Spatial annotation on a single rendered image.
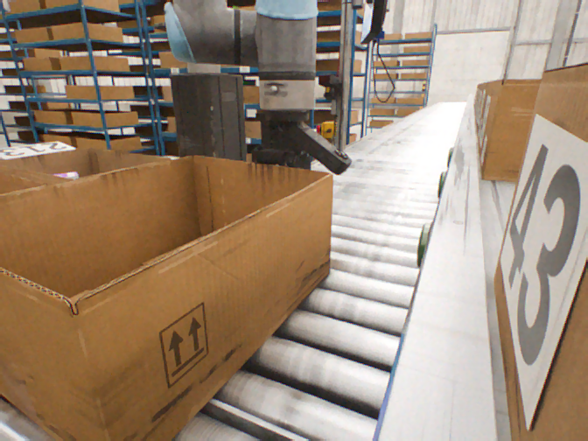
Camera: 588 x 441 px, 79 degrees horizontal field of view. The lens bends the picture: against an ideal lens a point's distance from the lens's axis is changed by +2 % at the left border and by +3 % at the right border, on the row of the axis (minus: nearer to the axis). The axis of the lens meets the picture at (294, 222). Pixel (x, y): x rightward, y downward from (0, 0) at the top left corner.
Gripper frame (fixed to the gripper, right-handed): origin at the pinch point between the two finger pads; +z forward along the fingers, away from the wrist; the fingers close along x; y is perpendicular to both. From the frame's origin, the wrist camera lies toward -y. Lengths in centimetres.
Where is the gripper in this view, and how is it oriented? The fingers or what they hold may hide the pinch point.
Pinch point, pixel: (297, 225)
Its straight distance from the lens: 64.2
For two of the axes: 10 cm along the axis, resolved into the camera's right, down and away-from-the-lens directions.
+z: 0.0, 9.3, 3.6
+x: -4.2, 3.3, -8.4
